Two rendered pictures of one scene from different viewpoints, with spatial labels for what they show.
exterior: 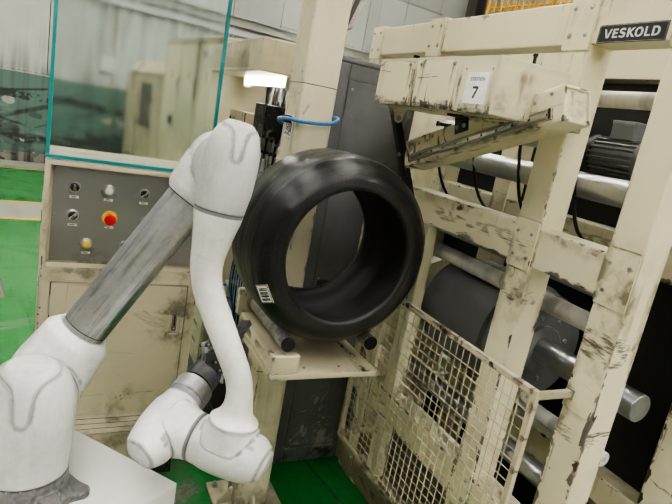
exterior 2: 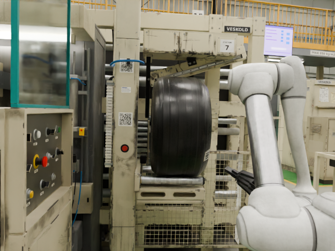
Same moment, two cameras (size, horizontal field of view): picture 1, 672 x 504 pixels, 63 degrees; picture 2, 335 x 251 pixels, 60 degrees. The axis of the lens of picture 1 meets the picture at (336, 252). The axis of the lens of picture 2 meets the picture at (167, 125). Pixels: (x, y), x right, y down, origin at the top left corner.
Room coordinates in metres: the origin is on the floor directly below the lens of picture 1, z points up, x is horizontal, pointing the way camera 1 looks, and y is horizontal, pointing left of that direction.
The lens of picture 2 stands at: (1.09, 1.59, 1.28)
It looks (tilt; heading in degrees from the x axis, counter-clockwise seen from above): 3 degrees down; 293
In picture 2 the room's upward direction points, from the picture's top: 2 degrees clockwise
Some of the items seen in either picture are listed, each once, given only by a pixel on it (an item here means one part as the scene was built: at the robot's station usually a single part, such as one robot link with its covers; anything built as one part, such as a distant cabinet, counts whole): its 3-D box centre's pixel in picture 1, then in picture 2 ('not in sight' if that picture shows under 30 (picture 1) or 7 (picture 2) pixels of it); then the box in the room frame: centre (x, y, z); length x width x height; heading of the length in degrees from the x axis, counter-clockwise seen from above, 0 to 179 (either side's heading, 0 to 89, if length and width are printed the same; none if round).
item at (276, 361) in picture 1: (266, 340); (170, 192); (1.67, 0.17, 0.83); 0.36 x 0.09 x 0.06; 27
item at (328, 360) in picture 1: (304, 349); (168, 191); (1.73, 0.04, 0.80); 0.37 x 0.36 x 0.02; 117
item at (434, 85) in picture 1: (459, 90); (188, 47); (1.76, -0.28, 1.71); 0.61 x 0.25 x 0.15; 27
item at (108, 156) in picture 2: not in sight; (110, 123); (2.01, 0.24, 1.19); 0.05 x 0.04 x 0.48; 117
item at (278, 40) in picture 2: not in sight; (277, 41); (1.41, -4.11, 2.60); 0.60 x 0.05 x 0.55; 36
